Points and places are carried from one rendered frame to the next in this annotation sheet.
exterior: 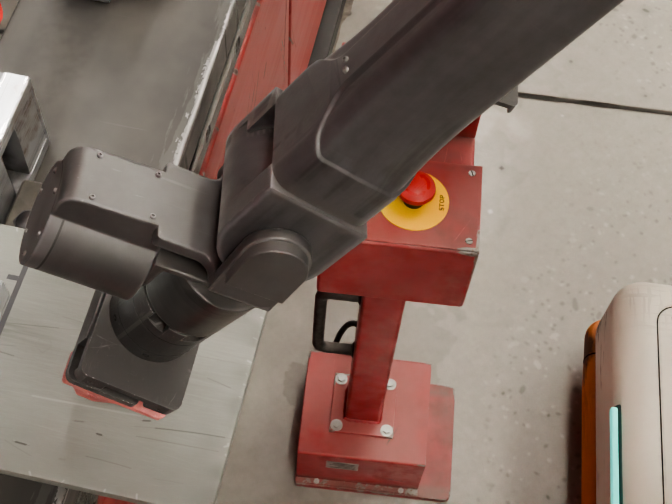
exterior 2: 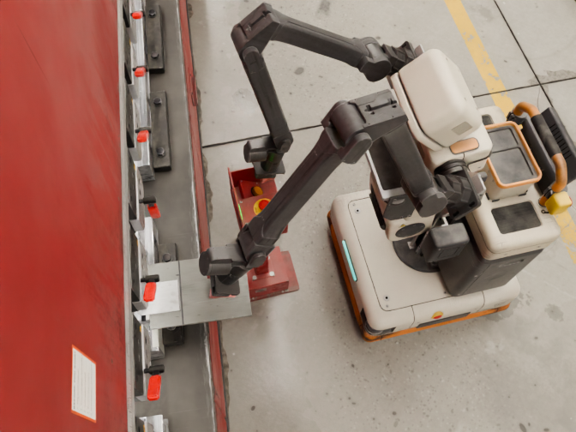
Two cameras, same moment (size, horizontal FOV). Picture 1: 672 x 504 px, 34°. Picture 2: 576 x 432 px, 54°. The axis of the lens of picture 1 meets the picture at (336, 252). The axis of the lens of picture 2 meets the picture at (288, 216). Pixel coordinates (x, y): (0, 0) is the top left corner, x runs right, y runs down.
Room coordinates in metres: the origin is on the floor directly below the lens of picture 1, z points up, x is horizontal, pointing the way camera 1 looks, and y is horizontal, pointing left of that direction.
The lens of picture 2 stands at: (-0.22, 0.13, 2.46)
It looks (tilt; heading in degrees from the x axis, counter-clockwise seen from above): 64 degrees down; 341
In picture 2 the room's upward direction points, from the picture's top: 4 degrees clockwise
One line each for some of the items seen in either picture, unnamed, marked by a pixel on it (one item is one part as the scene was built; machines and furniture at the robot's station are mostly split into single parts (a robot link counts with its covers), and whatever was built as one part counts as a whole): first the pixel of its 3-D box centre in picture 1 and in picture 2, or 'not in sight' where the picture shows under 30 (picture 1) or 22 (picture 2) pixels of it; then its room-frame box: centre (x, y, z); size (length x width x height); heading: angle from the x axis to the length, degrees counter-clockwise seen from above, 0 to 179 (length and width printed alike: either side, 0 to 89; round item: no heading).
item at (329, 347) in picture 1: (335, 322); not in sight; (0.66, -0.01, 0.40); 0.06 x 0.02 x 0.18; 89
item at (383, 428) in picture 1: (363, 404); (261, 267); (0.66, -0.06, 0.13); 0.10 x 0.10 x 0.01; 89
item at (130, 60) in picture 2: not in sight; (116, 63); (0.90, 0.26, 1.26); 0.15 x 0.09 x 0.17; 173
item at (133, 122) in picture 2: not in sight; (117, 123); (0.70, 0.28, 1.26); 0.15 x 0.09 x 0.17; 173
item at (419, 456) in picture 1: (379, 422); (267, 271); (0.66, -0.09, 0.06); 0.25 x 0.20 x 0.12; 89
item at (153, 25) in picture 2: not in sight; (154, 38); (1.32, 0.15, 0.89); 0.30 x 0.05 x 0.03; 173
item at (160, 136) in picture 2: not in sight; (160, 129); (0.92, 0.20, 0.89); 0.30 x 0.05 x 0.03; 173
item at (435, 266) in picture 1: (403, 177); (258, 201); (0.66, -0.06, 0.75); 0.20 x 0.16 x 0.18; 179
